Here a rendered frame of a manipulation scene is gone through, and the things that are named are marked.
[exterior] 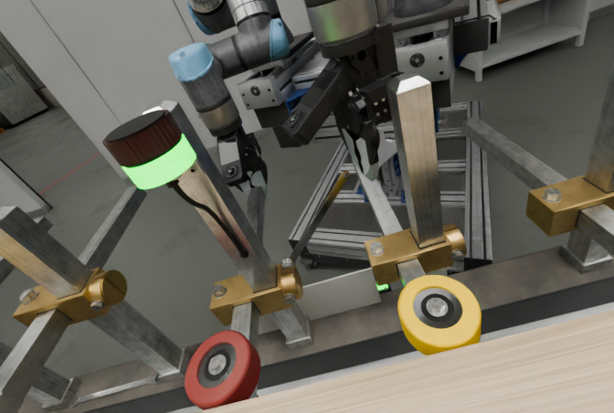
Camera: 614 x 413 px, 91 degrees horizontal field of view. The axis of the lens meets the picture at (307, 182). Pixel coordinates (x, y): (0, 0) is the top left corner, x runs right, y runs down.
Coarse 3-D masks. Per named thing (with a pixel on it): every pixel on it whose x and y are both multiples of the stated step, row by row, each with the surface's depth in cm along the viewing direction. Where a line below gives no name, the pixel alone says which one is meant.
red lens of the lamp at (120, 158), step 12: (168, 120) 26; (144, 132) 24; (156, 132) 25; (168, 132) 26; (180, 132) 27; (108, 144) 24; (120, 144) 24; (132, 144) 24; (144, 144) 24; (156, 144) 25; (168, 144) 26; (120, 156) 25; (132, 156) 25; (144, 156) 25
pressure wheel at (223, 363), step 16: (224, 336) 36; (240, 336) 36; (208, 352) 36; (224, 352) 35; (240, 352) 34; (256, 352) 36; (192, 368) 34; (208, 368) 34; (224, 368) 34; (240, 368) 33; (256, 368) 34; (192, 384) 33; (208, 384) 33; (224, 384) 32; (240, 384) 32; (256, 384) 34; (192, 400) 32; (208, 400) 31; (224, 400) 31; (240, 400) 32
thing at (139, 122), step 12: (132, 120) 28; (144, 120) 26; (156, 120) 25; (120, 132) 26; (132, 132) 24; (156, 156) 25; (192, 168) 32; (180, 180) 33; (180, 192) 30; (192, 204) 31; (216, 216) 35; (240, 252) 39
